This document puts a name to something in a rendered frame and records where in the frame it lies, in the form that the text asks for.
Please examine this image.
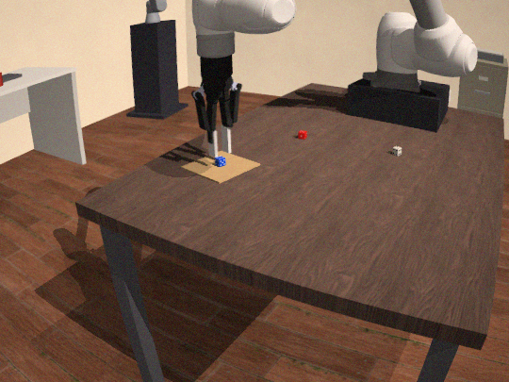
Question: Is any white die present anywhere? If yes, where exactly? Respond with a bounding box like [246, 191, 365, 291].
[392, 146, 402, 156]

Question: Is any tan square mat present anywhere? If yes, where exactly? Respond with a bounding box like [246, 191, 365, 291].
[181, 151, 260, 184]

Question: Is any blue die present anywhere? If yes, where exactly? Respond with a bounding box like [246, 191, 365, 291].
[215, 156, 226, 167]

